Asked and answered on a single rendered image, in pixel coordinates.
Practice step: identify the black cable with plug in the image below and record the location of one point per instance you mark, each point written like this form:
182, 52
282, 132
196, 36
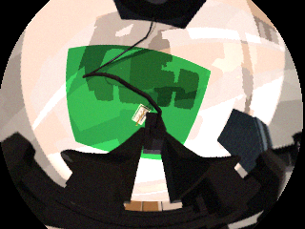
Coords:
154, 126

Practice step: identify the green circuit board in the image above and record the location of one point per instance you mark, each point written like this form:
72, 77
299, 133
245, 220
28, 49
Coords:
103, 113

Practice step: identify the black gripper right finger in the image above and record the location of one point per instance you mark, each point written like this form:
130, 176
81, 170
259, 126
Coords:
185, 169

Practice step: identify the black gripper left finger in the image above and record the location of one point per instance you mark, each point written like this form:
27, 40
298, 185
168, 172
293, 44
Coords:
118, 166

